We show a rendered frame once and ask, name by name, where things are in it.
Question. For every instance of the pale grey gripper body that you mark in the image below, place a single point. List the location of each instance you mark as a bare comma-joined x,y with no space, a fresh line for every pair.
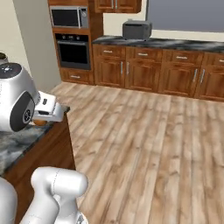
58,114

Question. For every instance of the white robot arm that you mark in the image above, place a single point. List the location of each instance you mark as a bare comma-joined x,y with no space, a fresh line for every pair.
13,96

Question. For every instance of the orange round fruit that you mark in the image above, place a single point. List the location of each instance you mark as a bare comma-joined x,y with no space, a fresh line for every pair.
40,122

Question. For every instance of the brown wooden island cupboard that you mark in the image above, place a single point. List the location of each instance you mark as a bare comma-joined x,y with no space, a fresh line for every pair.
49,148

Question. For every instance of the black built-in oven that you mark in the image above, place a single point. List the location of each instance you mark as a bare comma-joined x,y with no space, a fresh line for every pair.
73,52

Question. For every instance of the grey dark-topped container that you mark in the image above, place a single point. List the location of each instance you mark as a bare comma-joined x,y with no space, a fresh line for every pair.
2,58

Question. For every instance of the tall brown wooden cabinet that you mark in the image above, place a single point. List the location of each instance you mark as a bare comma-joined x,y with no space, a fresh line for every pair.
96,26

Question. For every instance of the silver microwave oven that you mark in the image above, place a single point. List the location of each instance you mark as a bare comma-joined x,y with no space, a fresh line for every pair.
68,17

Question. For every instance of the brown wooden base cupboards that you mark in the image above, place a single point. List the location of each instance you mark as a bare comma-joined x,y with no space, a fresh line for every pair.
145,70

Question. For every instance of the grey toaster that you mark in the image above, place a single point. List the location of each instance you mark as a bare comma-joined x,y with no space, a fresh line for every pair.
136,29

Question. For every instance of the grey window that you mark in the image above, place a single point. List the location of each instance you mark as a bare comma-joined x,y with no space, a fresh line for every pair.
186,14

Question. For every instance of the brown wooden wall cupboard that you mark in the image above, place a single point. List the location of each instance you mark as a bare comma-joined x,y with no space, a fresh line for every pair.
118,5

